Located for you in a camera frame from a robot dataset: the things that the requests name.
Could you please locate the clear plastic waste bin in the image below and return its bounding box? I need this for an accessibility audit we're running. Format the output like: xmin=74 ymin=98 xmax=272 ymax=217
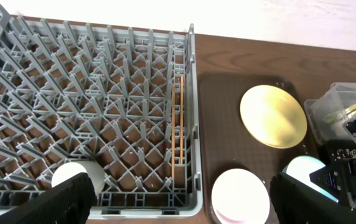
xmin=304 ymin=82 xmax=356 ymax=145

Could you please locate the black rectangular tray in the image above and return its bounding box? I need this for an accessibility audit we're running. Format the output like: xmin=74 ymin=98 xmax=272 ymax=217
xmin=317 ymin=140 xmax=356 ymax=165

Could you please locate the dark brown serving tray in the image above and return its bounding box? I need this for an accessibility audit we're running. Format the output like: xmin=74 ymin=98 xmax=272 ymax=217
xmin=197 ymin=72 xmax=317 ymax=223

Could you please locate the grey plastic dishwasher rack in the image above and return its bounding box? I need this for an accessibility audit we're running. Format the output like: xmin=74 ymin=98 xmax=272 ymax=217
xmin=0 ymin=4 xmax=203 ymax=220

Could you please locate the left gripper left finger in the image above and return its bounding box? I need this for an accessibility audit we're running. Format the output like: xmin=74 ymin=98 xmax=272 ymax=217
xmin=0 ymin=172 xmax=96 ymax=224

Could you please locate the yellow plate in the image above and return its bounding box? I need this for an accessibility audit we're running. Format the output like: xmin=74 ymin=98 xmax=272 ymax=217
xmin=240 ymin=85 xmax=307 ymax=149

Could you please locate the green orange snack wrapper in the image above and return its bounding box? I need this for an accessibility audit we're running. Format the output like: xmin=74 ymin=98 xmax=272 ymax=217
xmin=322 ymin=103 xmax=356 ymax=124

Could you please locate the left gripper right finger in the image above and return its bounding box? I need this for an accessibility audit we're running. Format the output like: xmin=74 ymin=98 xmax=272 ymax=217
xmin=269 ymin=172 xmax=356 ymax=224

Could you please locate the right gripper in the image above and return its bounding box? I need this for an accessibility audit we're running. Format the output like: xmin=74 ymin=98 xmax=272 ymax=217
xmin=310 ymin=159 xmax=356 ymax=212

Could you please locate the light blue bowl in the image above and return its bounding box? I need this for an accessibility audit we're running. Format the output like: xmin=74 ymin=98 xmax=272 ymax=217
xmin=283 ymin=156 xmax=339 ymax=203

